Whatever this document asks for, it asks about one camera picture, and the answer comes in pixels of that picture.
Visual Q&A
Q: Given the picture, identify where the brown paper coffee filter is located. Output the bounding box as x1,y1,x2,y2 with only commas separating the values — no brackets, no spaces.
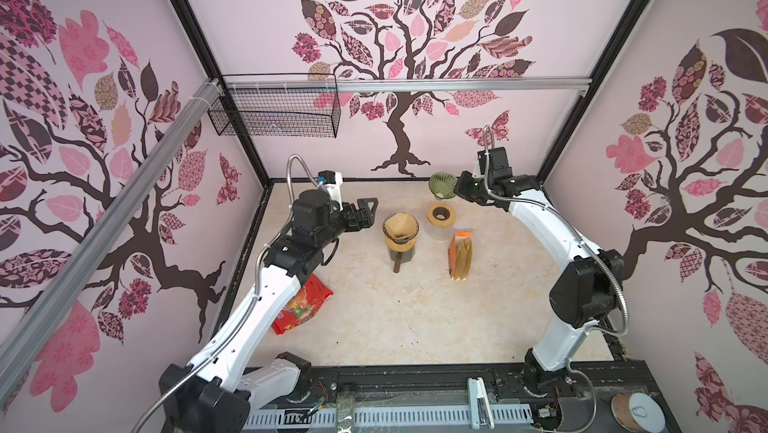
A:
385,211,419,242

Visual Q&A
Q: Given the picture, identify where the white stapler tool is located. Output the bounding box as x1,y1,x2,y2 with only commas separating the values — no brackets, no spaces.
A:
467,377,495,430

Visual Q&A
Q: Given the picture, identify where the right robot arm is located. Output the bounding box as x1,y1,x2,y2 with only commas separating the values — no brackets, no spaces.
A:
454,147,628,397

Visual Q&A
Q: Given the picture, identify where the wooden ring dripper holder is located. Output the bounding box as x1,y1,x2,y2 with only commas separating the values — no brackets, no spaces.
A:
385,235,417,252

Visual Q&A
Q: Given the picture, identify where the brown tape roll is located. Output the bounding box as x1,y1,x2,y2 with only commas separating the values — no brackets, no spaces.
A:
610,392,666,433

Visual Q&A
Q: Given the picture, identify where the white slotted cable duct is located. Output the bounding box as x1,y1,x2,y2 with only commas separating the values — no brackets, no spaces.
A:
243,404,533,432

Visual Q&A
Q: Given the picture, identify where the green ribbed glass dripper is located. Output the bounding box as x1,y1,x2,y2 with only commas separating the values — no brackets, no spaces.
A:
428,171,458,200

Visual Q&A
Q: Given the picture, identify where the translucent plastic cup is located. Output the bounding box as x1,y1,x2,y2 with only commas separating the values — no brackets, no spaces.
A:
424,221,455,242

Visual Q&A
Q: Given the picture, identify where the aluminium rail back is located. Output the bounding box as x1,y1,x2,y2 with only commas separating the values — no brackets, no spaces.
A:
225,75,592,93

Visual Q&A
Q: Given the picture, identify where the red snack bag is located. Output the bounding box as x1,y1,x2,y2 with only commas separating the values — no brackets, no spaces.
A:
272,275,333,335

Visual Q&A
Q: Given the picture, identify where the aluminium rail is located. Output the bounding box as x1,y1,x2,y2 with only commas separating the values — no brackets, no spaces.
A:
225,75,592,93
1,78,223,401

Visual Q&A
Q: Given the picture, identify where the aluminium rail left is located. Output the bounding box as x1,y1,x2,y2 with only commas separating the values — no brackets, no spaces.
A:
1,78,223,401

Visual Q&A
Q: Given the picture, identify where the orange coffee filter pack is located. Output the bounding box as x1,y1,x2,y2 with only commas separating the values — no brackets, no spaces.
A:
448,232,473,281

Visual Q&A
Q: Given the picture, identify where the black wire basket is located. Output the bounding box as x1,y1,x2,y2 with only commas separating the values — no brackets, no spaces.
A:
208,73,341,138

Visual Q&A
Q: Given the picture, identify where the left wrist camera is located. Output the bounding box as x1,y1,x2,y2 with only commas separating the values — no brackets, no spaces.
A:
317,170,343,207

